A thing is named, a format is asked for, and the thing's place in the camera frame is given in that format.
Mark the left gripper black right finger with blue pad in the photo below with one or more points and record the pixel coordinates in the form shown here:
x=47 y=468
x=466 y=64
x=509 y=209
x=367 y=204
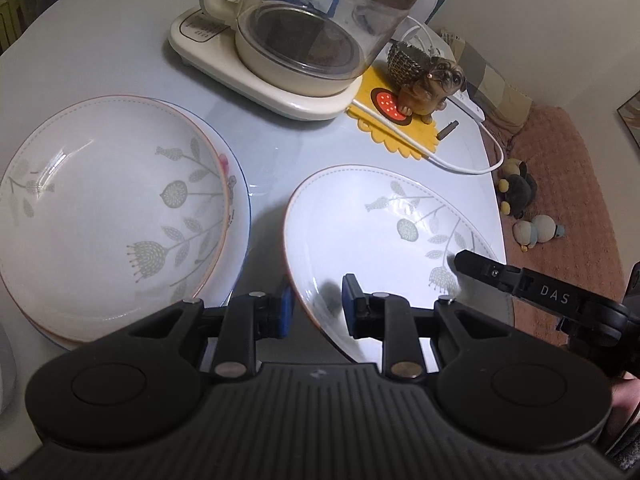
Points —
x=390 y=319

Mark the yellow scalloped felt coaster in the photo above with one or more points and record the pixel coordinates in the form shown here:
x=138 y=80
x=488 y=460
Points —
x=376 y=98

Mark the pink textured rug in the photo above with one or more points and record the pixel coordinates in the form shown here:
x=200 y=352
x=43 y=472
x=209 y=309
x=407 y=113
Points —
x=569 y=192

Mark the blue white plush toy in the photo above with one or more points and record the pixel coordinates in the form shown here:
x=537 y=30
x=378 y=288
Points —
x=541 y=229

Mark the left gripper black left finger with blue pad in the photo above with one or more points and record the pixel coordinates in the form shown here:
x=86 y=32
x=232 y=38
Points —
x=224 y=337

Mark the black yellow plush toy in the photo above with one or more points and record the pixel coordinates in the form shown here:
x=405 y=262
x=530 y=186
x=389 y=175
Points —
x=516 y=188

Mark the picture frame on wall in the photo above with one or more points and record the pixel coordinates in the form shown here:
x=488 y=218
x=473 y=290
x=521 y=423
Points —
x=629 y=114

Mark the small brown cylinder piece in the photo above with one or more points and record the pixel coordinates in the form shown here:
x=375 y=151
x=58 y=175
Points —
x=441 y=135

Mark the beige checked cushion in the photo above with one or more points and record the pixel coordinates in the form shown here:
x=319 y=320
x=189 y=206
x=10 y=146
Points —
x=504 y=105

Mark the blue rimmed plate underneath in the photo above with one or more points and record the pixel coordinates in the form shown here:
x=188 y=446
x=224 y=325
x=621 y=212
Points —
x=237 y=219

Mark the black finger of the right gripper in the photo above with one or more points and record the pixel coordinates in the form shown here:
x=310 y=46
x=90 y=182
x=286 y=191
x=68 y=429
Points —
x=489 y=272

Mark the white floral plate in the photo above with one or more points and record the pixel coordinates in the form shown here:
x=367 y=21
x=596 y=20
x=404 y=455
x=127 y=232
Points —
x=395 y=234
x=110 y=214

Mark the glass kettle cream bottom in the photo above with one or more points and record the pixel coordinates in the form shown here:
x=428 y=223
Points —
x=309 y=47

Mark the cream kettle heating base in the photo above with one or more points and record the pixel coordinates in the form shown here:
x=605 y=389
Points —
x=209 y=46

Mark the person's hand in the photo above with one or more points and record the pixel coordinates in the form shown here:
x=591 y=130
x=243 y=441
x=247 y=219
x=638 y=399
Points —
x=625 y=399

